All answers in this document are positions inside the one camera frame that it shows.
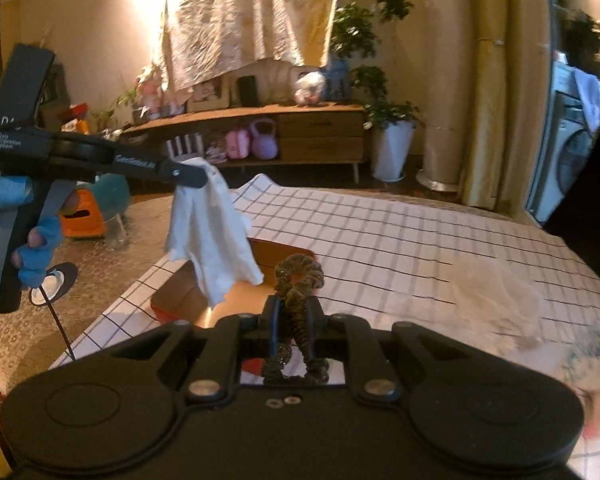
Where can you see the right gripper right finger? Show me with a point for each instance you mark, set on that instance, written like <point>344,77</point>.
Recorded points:
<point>343,337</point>

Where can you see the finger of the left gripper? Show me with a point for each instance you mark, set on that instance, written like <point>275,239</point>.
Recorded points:
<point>180,174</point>

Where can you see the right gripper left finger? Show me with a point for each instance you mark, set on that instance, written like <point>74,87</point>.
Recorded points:
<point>233,340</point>

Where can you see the white tissue cloth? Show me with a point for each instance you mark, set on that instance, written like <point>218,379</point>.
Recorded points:
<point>210,233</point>

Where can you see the white gauze cloth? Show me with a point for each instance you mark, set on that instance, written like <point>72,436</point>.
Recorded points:
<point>488,293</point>

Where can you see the left hand blue glove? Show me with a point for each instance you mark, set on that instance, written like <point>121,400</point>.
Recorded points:
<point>31,259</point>

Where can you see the white wifi router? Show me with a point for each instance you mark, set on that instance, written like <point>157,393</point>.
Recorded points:
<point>183,148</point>

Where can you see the teal storage tub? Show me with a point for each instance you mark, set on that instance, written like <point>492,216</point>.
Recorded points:
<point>112,195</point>

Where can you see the pink small case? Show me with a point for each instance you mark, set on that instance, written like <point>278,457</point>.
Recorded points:
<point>237,144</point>

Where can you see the red tin box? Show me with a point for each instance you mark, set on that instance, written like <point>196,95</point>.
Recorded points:
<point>180,297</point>

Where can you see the pink doll figure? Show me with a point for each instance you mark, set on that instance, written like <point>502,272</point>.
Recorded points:
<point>149,91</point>

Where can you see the orange plastic container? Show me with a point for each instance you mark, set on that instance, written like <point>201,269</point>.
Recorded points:
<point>87,221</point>

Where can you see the purple kettlebell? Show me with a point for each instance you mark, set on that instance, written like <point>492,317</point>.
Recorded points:
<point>263,138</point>

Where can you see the wooden tv cabinet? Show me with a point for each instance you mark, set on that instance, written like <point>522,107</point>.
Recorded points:
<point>326,134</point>

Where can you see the white grid tablecloth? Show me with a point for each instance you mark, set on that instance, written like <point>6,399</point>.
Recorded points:
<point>388,261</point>

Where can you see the wrapped plush on cabinet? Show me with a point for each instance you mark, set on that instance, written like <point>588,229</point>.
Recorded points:
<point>309,88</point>

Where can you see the white pink plush toy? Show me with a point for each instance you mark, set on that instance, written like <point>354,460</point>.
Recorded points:
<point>580,371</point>

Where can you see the white planter with plant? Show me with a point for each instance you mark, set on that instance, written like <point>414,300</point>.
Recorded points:
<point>391,124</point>

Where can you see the cream floor air conditioner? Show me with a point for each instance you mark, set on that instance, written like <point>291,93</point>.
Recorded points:
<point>449,54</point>

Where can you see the washing machine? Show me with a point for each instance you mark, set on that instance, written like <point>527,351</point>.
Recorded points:
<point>573,118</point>

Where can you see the yellow curtain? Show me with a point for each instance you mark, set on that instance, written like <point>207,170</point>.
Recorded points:
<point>512,64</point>

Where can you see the picture frame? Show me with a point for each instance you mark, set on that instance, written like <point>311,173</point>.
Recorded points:
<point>213,94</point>

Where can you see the floral sheet on wall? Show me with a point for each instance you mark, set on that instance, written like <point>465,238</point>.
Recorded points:
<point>205,39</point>

